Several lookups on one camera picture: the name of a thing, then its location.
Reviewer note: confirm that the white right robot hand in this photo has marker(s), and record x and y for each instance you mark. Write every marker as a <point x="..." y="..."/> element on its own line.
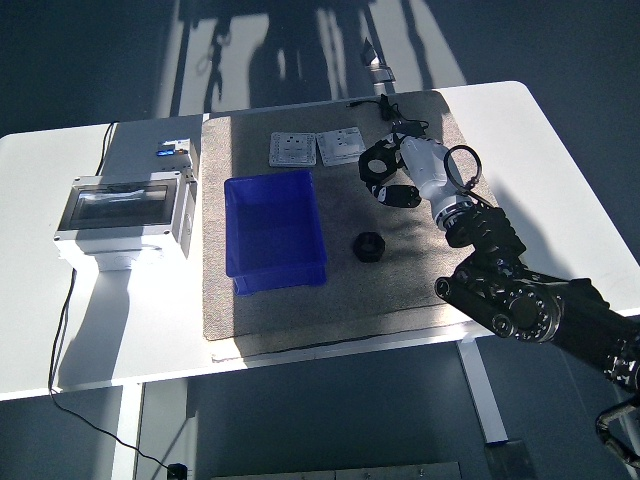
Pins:
<point x="425" y="162"/>

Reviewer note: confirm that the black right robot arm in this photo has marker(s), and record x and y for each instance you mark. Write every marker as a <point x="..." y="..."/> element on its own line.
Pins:
<point x="525" y="310"/>

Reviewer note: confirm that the blue plastic box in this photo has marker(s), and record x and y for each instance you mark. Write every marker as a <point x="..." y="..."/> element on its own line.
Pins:
<point x="272" y="225"/>

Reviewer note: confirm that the white square socket panel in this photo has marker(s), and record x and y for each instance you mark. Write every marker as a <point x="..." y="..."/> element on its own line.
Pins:
<point x="293" y="149"/>
<point x="341" y="146"/>

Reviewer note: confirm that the grey-brown table mat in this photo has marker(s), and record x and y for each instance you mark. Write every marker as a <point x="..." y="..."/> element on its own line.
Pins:
<point x="400" y="285"/>

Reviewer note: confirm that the white table leg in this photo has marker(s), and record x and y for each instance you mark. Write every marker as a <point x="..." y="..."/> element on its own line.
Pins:
<point x="127" y="435"/>
<point x="482" y="400"/>

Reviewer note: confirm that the blue and white circuit breaker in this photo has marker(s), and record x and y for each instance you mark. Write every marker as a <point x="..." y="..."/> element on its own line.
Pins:
<point x="167" y="148"/>

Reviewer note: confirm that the grey metal table foot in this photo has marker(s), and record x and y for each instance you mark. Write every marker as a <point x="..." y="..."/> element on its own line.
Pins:
<point x="510" y="462"/>

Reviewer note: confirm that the black floor plug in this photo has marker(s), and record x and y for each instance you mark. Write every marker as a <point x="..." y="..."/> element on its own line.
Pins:
<point x="177" y="471"/>

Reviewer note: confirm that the grey metal rail piece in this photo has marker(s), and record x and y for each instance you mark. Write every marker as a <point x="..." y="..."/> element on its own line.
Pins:
<point x="190" y="160"/>

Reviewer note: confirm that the white enclosure with clear lid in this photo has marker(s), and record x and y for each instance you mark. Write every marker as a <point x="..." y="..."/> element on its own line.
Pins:
<point x="120" y="205"/>

